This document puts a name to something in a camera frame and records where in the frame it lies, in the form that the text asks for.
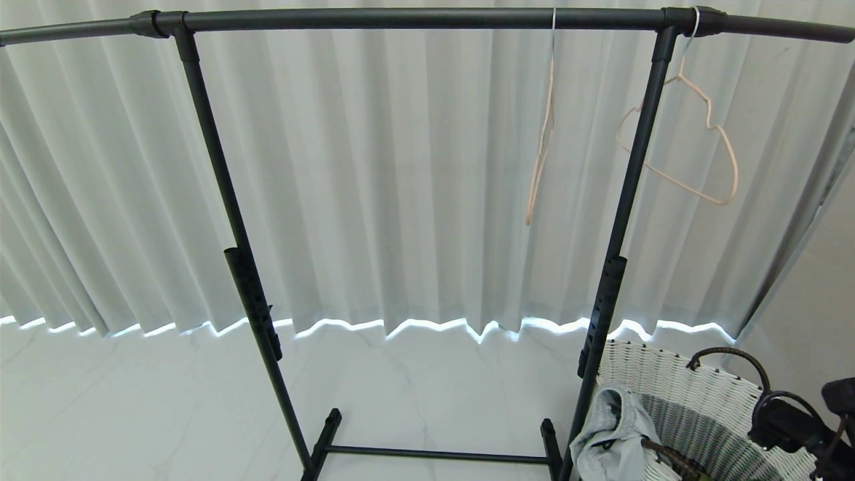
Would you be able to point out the black clothes rack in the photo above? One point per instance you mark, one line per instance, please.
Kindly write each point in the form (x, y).
(401, 19)

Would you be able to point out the pink clothes hanger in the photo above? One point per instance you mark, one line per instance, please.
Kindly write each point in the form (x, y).
(532, 200)
(701, 194)

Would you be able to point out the pale grey shorts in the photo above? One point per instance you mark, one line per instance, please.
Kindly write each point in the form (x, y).
(611, 434)

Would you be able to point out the white curtain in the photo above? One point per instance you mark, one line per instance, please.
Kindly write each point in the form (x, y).
(401, 167)

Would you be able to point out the white laundry basket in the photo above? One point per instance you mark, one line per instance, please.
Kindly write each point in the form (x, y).
(668, 381)

